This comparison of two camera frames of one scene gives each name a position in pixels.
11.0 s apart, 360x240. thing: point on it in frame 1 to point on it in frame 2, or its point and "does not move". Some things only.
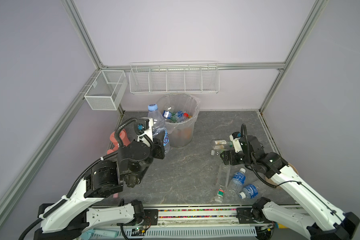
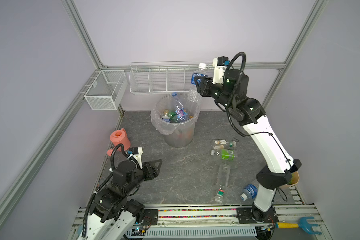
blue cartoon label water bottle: (159, 125) to (181, 112)
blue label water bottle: (237, 182) to (195, 97)
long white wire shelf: (174, 77) does not move
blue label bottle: (249, 192) does not move
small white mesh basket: (106, 91) does not move
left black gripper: (158, 143) to (155, 172)
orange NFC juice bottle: (184, 133) does not move
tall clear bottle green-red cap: (223, 178) does not move
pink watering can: (123, 135) does not move
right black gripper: (226, 157) to (209, 87)
